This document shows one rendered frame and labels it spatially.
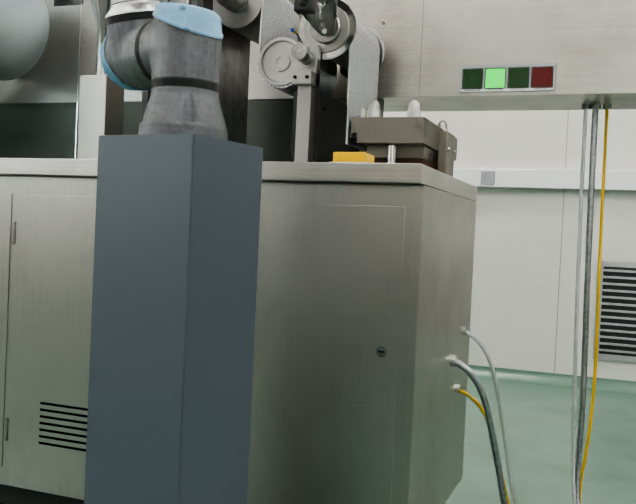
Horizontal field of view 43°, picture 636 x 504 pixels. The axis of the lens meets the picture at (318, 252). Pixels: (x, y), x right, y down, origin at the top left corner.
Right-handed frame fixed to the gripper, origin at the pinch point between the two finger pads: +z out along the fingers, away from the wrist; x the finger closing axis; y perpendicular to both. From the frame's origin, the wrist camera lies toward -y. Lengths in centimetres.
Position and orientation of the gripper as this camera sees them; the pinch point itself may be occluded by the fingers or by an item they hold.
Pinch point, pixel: (325, 32)
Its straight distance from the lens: 197.7
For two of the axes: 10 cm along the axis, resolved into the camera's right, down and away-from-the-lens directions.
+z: 2.4, 6.4, 7.3
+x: -9.3, -0.5, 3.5
